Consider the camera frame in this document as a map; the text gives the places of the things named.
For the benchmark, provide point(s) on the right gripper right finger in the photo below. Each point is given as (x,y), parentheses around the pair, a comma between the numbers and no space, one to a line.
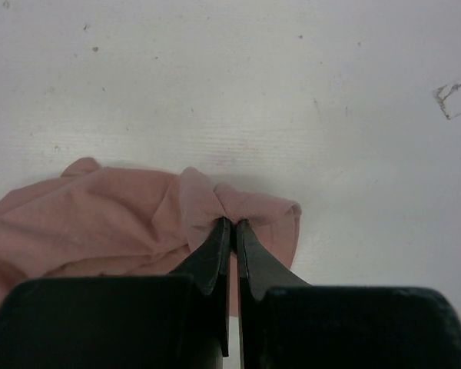
(258,273)

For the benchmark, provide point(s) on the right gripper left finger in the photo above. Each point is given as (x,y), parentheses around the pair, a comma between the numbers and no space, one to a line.
(205,321)

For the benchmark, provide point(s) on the pink t shirt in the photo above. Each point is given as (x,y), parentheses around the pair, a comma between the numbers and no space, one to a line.
(95,221)

